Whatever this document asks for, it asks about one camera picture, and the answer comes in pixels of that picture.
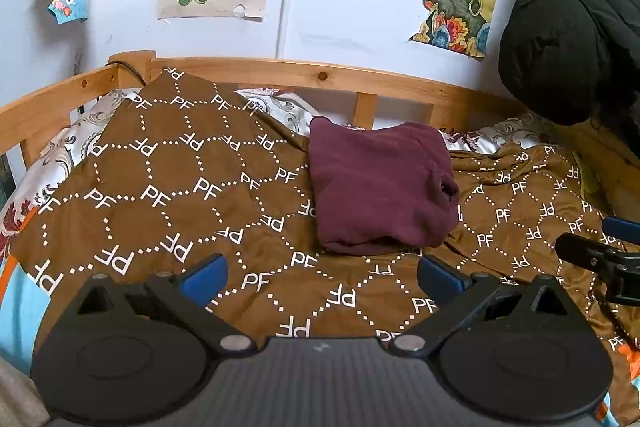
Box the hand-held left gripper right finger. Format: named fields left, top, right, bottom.
left=390, top=254, right=583, bottom=358

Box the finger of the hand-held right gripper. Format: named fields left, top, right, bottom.
left=601, top=216, right=640, bottom=242
left=555, top=232, right=623, bottom=275

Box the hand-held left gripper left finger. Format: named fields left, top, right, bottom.
left=62, top=253, right=257, bottom=359

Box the maroon long-sleeve shirt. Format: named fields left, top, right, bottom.
left=307, top=116, right=461, bottom=256

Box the yellow-green cloth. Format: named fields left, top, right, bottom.
left=572, top=152, right=601, bottom=195

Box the brown printed blanket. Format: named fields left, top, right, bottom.
left=10, top=67, right=640, bottom=408

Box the orange and blue striped blanket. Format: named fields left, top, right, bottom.
left=0, top=207, right=640, bottom=427

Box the black quilted jacket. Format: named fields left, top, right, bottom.
left=498, top=0, right=640, bottom=142

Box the grey fleece cloth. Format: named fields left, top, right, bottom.
left=0, top=354, right=51, bottom=427

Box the thin black cable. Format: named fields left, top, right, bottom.
left=105, top=61, right=151, bottom=86

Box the wooden bed frame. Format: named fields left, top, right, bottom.
left=0, top=50, right=640, bottom=218

